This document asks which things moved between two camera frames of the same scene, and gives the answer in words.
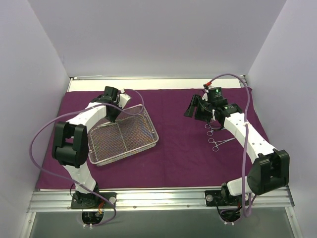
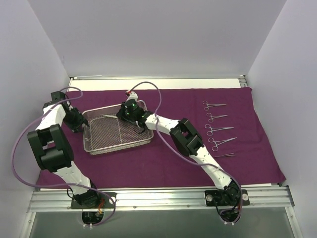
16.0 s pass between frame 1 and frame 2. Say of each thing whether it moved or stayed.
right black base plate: stayed
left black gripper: moved
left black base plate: stayed
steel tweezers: moved
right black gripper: moved
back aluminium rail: stayed
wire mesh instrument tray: moved
